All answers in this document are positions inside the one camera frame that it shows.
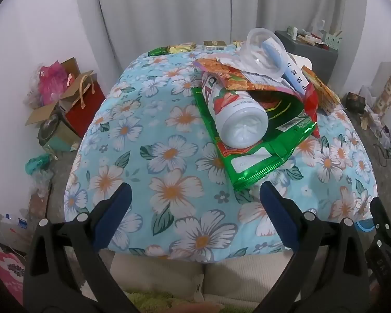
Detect red paper bag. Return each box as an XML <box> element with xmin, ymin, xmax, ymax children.
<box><xmin>64</xmin><ymin>71</ymin><xmax>106</xmax><ymax>138</ymax></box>

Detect green fuzzy cloth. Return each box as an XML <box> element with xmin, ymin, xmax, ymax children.
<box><xmin>123</xmin><ymin>288</ymin><xmax>226</xmax><ymax>313</ymax></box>

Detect red snack wrapper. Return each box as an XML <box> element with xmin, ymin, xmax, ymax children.
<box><xmin>301</xmin><ymin>82</ymin><xmax>320</xmax><ymax>138</ymax></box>

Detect white bottle strawberry label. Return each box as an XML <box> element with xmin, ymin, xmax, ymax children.
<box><xmin>201</xmin><ymin>71</ymin><xmax>270</xmax><ymax>148</ymax></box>

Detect white paper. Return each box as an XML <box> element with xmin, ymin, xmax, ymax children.
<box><xmin>288</xmin><ymin>53</ymin><xmax>314</xmax><ymax>70</ymax></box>

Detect clear plastic cup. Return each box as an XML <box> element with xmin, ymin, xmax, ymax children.
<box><xmin>239</xmin><ymin>28</ymin><xmax>289</xmax><ymax>79</ymax></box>

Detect blue floral tablecloth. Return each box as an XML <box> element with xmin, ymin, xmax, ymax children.
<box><xmin>63</xmin><ymin>43</ymin><xmax>378</xmax><ymax>263</ymax></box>

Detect white plastic bag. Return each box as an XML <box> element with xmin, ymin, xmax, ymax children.
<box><xmin>358</xmin><ymin>84</ymin><xmax>382</xmax><ymax>106</ymax></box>

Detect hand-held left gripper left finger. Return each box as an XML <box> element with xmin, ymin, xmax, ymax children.
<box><xmin>23</xmin><ymin>182</ymin><xmax>133</xmax><ymax>313</ymax></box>

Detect grey cabinet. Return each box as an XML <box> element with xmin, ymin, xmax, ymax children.
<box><xmin>274</xmin><ymin>29</ymin><xmax>340</xmax><ymax>73</ymax></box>

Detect red items on cabinet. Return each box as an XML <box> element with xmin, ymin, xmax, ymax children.
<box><xmin>296</xmin><ymin>33</ymin><xmax>325</xmax><ymax>48</ymax></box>

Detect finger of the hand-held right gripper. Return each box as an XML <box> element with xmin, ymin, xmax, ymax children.
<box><xmin>370</xmin><ymin>198</ymin><xmax>391</xmax><ymax>259</ymax></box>

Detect pink plastic bag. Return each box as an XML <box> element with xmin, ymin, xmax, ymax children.
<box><xmin>38</xmin><ymin>60</ymin><xmax>71</xmax><ymax>100</ymax></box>

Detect yellow candy wrapper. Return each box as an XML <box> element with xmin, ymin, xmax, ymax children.
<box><xmin>169</xmin><ymin>41</ymin><xmax>196</xmax><ymax>54</ymax></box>

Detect green white paper container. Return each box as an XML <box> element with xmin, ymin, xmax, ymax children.
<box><xmin>323</xmin><ymin>29</ymin><xmax>344</xmax><ymax>50</ymax></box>

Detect green snack bag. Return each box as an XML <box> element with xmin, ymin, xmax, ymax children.
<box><xmin>191</xmin><ymin>86</ymin><xmax>317</xmax><ymax>192</ymax></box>

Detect cardboard box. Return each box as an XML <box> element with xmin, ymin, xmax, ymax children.
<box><xmin>25</xmin><ymin>57</ymin><xmax>96</xmax><ymax>127</ymax></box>

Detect teal plastic bag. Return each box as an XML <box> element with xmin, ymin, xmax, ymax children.
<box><xmin>25</xmin><ymin>154</ymin><xmax>52</xmax><ymax>176</ymax></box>

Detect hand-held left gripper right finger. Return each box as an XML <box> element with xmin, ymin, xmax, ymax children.
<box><xmin>260</xmin><ymin>181</ymin><xmax>369</xmax><ymax>313</ymax></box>

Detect pink patterned mat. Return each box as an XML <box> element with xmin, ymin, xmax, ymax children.
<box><xmin>0</xmin><ymin>247</ymin><xmax>26</xmax><ymax>304</ymax></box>

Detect blue and white box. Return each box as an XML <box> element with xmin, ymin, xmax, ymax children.
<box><xmin>262</xmin><ymin>37</ymin><xmax>311</xmax><ymax>96</ymax></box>

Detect orange snack bag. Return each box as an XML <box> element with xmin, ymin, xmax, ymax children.
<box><xmin>192</xmin><ymin>58</ymin><xmax>305</xmax><ymax>105</ymax></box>

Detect clear plastic bottle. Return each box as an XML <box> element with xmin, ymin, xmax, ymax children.
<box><xmin>0</xmin><ymin>213</ymin><xmax>29</xmax><ymax>229</ymax></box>

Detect black cable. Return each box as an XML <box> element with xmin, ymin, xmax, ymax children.
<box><xmin>373</xmin><ymin>143</ymin><xmax>391</xmax><ymax>167</ymax></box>

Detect patterned paper roll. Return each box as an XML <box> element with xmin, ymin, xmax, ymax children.
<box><xmin>373</xmin><ymin>55</ymin><xmax>391</xmax><ymax>118</ymax></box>

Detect teal gift box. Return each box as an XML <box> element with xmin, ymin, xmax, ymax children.
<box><xmin>47</xmin><ymin>122</ymin><xmax>83</xmax><ymax>153</ymax></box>

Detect beige cushion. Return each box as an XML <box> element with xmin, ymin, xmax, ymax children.
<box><xmin>110</xmin><ymin>252</ymin><xmax>298</xmax><ymax>304</ymax></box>

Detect gold box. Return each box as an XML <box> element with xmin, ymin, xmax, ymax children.
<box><xmin>203</xmin><ymin>40</ymin><xmax>228</xmax><ymax>51</ymax></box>

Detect round metal bowl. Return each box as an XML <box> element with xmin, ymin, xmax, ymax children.
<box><xmin>37</xmin><ymin>113</ymin><xmax>61</xmax><ymax>145</ymax></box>

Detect white curtain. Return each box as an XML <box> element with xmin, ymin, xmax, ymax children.
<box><xmin>72</xmin><ymin>0</ymin><xmax>369</xmax><ymax>57</ymax></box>

